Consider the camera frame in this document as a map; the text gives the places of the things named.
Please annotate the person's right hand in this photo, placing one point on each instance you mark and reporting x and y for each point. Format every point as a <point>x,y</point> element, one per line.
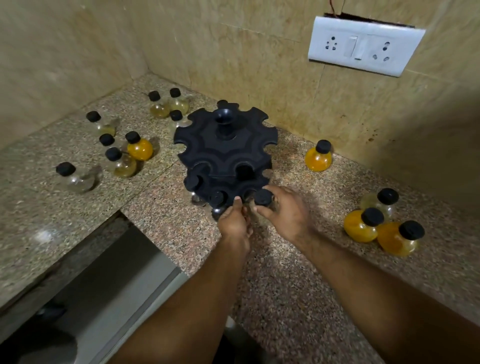
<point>288,217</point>

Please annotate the person's left hand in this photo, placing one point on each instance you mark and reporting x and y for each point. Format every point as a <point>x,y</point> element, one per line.
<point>236,228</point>

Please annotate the orange liquid small bottle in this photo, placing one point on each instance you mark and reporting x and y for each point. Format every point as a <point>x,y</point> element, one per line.
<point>140,150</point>
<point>358,227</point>
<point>392,242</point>
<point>318,161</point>

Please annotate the black rotating bottle rack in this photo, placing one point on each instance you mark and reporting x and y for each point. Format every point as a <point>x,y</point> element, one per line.
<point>221,157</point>

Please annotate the yellow liquid small bottle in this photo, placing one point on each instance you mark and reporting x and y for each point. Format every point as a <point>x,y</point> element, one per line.
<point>222,103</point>
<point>125,168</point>
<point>369,200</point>

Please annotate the cluster of small capped bottles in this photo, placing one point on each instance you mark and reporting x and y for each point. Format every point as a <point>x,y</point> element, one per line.
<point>159,110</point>

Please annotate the person's right forearm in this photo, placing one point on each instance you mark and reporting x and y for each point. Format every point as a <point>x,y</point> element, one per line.
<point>393,311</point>

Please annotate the person's left forearm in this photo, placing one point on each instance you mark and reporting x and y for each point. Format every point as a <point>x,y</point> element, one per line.
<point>187,318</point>

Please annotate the person's left white shoe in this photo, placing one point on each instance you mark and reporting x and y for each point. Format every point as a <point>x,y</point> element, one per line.
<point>230,322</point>

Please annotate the person's black trousers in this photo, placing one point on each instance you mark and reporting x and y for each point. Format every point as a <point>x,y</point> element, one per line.
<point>240,350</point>

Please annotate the wide white switchboard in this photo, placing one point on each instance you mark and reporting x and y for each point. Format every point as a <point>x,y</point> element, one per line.
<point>397,48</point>

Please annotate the grey round bin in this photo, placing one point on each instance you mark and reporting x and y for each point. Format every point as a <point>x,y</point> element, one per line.
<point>37,348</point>

